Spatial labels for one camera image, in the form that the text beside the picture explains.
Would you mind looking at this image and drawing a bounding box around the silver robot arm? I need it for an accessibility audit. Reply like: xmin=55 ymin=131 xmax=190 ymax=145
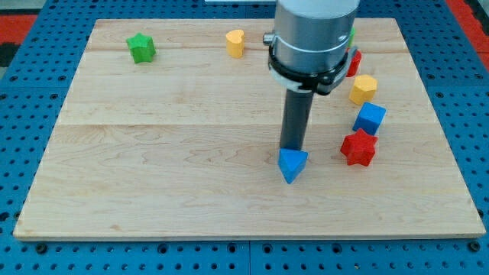
xmin=263 ymin=0 xmax=360 ymax=73

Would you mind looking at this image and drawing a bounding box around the red block behind arm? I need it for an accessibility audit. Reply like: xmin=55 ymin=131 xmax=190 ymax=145
xmin=346 ymin=50 xmax=362 ymax=77

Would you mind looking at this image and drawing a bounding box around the green block behind arm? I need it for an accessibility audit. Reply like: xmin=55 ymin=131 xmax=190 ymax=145
xmin=348 ymin=27 xmax=356 ymax=47

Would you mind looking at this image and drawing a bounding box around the blue triangle block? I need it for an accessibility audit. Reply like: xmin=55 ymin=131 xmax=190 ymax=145
xmin=278 ymin=148 xmax=309 ymax=184

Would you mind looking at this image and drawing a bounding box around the red star block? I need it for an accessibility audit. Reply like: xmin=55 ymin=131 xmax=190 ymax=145
xmin=340 ymin=128 xmax=378 ymax=167

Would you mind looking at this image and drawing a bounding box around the green star block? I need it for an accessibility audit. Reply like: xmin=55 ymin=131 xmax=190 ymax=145
xmin=126 ymin=33 xmax=156 ymax=63

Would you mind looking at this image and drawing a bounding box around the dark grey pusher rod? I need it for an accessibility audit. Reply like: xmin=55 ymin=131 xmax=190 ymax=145
xmin=280 ymin=89 xmax=314 ymax=150

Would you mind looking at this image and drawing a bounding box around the wooden board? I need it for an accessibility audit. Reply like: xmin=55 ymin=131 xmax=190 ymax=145
xmin=14 ymin=18 xmax=486 ymax=241

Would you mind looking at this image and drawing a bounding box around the yellow heart block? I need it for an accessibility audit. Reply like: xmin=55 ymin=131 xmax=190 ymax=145
xmin=225 ymin=29 xmax=245 ymax=59

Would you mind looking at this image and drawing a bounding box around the blue cube block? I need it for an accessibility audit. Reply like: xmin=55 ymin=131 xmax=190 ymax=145
xmin=352 ymin=102 xmax=387 ymax=135

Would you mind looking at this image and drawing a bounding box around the yellow hexagon block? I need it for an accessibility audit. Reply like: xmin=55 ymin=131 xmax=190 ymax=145
xmin=348 ymin=75 xmax=378 ymax=105

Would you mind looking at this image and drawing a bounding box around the black clamp ring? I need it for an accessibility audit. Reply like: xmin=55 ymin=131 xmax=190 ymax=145
xmin=267 ymin=44 xmax=359 ymax=96

